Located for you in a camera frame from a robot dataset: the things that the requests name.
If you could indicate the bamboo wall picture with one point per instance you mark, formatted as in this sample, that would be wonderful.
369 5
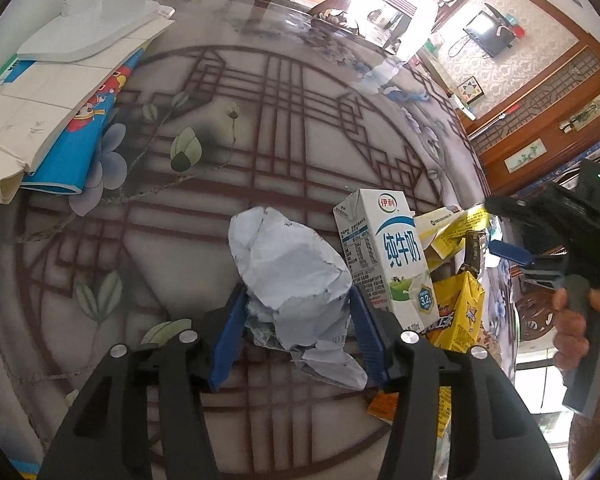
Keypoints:
525 156
587 110

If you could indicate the blue children's book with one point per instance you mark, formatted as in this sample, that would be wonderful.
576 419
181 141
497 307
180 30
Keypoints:
75 155

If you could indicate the white paper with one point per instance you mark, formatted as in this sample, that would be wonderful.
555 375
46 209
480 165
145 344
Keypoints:
290 270

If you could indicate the yellow packet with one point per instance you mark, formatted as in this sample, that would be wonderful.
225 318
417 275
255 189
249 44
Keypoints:
450 237

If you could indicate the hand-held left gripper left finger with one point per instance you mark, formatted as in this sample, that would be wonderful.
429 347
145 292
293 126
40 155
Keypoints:
227 335

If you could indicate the small orange packet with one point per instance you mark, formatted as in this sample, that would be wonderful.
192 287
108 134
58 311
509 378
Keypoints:
382 405

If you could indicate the brown box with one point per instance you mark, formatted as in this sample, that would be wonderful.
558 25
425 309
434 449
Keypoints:
472 255

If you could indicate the white milk carton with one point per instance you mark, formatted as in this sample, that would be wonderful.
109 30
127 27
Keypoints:
380 255

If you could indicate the person's right hand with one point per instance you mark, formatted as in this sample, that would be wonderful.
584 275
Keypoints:
570 345

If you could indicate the person's right forearm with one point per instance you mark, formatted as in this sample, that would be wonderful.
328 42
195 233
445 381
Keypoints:
597 445

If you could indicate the wall television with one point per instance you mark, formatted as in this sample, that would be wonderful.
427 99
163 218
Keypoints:
482 32

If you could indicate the white foam board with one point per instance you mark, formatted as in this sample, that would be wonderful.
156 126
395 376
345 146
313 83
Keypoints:
90 25

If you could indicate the framed colourful picture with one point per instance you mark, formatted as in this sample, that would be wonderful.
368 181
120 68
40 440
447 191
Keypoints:
467 91

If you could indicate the stack of books and papers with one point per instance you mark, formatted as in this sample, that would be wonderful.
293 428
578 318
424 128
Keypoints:
40 105

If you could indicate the carved wooden chair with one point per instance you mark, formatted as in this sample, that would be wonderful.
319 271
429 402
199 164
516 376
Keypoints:
535 310

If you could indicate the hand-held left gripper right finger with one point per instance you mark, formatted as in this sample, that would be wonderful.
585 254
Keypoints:
367 340

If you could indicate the yellow snack bag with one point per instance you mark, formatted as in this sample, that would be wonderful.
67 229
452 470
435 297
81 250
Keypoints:
457 315

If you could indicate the wall shelf above television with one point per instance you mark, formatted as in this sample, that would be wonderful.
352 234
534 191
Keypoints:
510 22

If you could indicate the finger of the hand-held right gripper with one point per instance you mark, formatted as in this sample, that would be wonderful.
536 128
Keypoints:
510 252
542 277

